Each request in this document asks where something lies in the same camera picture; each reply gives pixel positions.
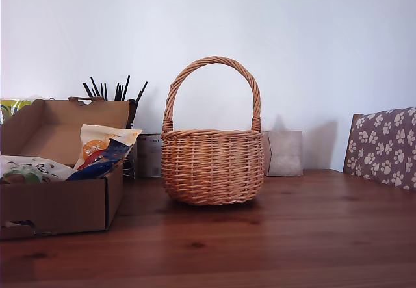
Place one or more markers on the grey paper bag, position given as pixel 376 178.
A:
pixel 284 154

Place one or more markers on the white red Maltesers bag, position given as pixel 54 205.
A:
pixel 97 135

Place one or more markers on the yellow blue paper towel pack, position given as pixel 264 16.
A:
pixel 9 109

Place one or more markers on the brown cardboard box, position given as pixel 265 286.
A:
pixel 48 200

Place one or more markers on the white green brown egg bag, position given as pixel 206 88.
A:
pixel 32 167

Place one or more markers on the woven wicker basket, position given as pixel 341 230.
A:
pixel 211 167

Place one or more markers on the white label tin can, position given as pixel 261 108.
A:
pixel 150 158

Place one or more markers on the blue candy bag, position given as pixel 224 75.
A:
pixel 97 167

